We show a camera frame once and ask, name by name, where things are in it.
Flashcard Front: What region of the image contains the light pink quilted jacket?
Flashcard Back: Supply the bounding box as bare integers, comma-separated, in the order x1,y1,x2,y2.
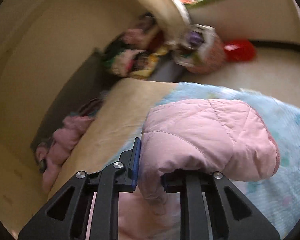
119,99,280,239

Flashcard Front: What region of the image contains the bag stuffed with clothes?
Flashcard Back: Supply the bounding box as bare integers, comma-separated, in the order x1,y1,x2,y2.
172,24,226,74

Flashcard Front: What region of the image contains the pile of mixed clothes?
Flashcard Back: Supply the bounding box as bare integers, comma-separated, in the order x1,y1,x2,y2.
102,12,170,79

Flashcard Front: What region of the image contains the blue Hello Kitty blanket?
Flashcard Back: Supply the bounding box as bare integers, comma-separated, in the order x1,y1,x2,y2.
113,82,300,239

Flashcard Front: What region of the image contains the darker pink puffer jacket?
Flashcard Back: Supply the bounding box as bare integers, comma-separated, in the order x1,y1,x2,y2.
35,100,103,194

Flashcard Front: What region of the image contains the beige bed mattress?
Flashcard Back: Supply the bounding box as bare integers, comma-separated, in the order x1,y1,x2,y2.
48,78,177,198

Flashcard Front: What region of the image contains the dark grey headboard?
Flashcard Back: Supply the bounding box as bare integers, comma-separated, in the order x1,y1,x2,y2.
30,49,119,152

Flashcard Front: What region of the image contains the red plastic item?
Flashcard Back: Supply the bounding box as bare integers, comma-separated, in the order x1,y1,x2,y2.
224,40,256,62

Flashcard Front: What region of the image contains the cream curtain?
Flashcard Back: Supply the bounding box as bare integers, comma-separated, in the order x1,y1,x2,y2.
138,0,191,42

